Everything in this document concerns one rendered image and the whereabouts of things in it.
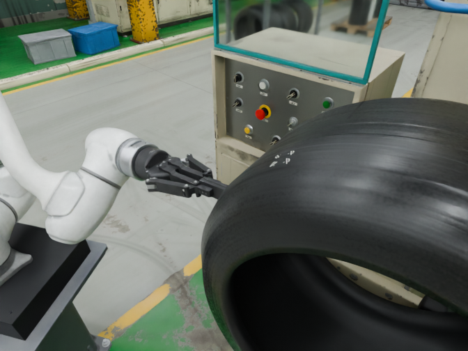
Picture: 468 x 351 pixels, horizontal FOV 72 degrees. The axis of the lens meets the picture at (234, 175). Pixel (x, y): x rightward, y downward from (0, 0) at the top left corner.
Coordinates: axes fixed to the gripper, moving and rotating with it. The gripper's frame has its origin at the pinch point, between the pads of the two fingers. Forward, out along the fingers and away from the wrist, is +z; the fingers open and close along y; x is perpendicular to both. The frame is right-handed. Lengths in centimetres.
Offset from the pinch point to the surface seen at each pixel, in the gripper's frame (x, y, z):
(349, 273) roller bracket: 32.5, 22.1, 19.1
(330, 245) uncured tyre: -10.6, -11.7, 27.2
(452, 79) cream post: -16.4, 24.5, 29.8
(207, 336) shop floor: 118, 19, -44
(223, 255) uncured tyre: -1.8, -12.9, 13.0
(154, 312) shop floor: 113, 11, -74
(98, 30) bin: 25, 249, -467
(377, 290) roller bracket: 33.9, 22.1, 26.0
